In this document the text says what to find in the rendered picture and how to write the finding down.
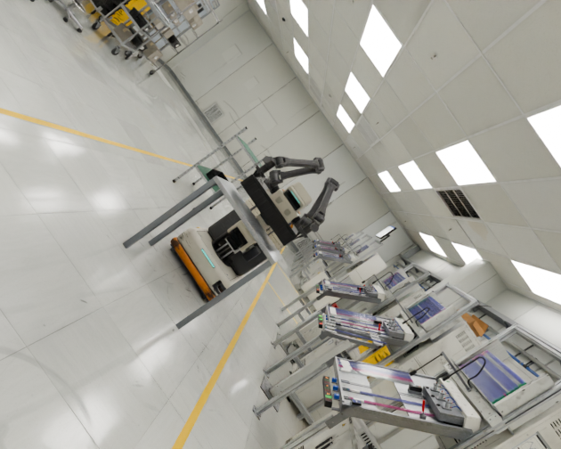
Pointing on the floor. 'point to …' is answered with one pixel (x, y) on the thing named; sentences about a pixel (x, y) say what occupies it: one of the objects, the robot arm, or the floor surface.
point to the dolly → (105, 7)
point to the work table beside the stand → (199, 212)
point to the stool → (72, 12)
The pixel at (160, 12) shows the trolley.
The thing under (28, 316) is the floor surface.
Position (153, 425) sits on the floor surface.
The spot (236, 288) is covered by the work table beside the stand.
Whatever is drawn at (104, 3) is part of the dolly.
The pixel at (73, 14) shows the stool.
